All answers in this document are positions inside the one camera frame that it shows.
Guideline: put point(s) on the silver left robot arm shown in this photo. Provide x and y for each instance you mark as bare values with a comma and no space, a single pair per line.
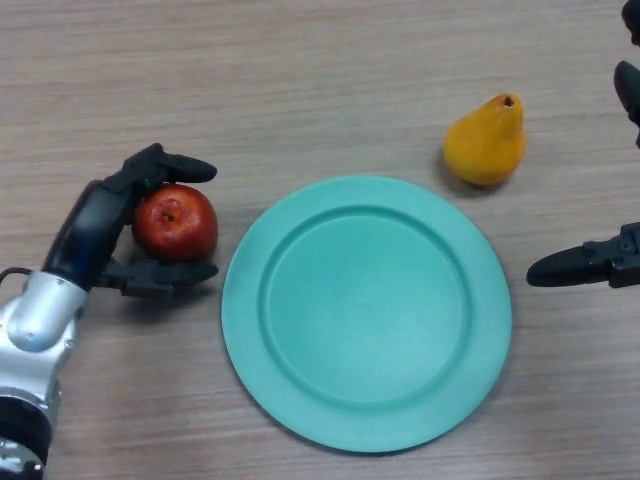
30,360

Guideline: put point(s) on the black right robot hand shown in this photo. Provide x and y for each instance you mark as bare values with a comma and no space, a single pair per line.
600,262

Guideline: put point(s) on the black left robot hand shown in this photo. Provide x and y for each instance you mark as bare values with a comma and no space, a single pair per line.
90,230

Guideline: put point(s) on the yellow pear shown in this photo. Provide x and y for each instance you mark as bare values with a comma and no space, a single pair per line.
485,142

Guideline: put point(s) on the red apple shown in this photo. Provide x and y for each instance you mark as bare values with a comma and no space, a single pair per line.
177,225

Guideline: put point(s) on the green round plate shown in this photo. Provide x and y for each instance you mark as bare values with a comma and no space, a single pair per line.
366,314

